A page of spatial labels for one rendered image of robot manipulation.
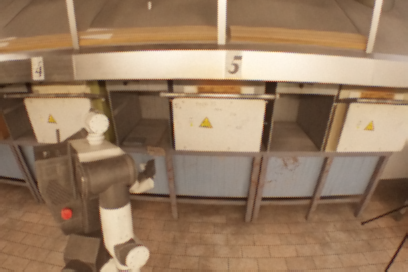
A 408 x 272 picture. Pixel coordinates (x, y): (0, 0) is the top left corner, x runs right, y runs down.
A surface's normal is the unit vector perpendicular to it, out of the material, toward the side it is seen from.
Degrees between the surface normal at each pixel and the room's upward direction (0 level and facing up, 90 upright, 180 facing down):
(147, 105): 90
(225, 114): 90
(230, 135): 90
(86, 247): 29
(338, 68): 80
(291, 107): 90
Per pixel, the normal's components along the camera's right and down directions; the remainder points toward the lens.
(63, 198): 0.70, 0.11
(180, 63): -0.05, 0.23
